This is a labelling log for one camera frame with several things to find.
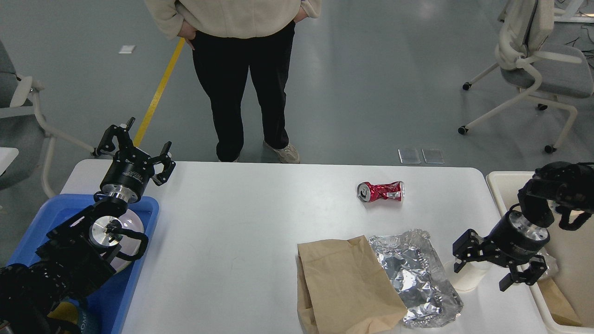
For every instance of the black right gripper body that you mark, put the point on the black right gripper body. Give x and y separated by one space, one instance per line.
515 241

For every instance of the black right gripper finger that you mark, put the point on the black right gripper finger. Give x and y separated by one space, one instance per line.
537 267
470 247

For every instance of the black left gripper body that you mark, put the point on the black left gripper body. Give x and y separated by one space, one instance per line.
128 175

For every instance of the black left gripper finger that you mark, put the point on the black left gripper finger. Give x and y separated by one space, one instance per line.
117 143
164 159

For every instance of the white paper cup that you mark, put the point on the white paper cup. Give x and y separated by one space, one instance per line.
469 277

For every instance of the pink plate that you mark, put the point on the pink plate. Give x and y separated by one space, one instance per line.
130 221

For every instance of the crushed red can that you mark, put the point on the crushed red can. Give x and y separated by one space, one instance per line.
368 192

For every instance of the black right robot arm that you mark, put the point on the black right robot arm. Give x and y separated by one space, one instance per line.
569 185

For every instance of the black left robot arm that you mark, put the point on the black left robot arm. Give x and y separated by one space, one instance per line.
76 259

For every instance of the crumpled foil in bin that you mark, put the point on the crumpled foil in bin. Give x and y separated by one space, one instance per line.
552 267

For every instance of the white plastic bin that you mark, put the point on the white plastic bin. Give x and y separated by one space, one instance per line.
573 251

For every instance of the brown paper in bin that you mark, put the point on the brown paper in bin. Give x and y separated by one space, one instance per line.
558 306

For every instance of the crumpled aluminium foil tray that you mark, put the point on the crumpled aluminium foil tray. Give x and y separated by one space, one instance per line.
419 278

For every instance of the grey chair at left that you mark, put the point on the grey chair at left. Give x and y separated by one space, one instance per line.
31 135

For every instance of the white table at left edge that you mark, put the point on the white table at left edge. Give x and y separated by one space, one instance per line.
7 156

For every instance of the brown paper bag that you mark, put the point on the brown paper bag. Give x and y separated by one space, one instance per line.
342 289

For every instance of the person in black trousers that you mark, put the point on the person in black trousers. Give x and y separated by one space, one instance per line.
231 41

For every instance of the white grey office chair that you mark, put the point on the white grey office chair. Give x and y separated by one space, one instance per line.
540 70

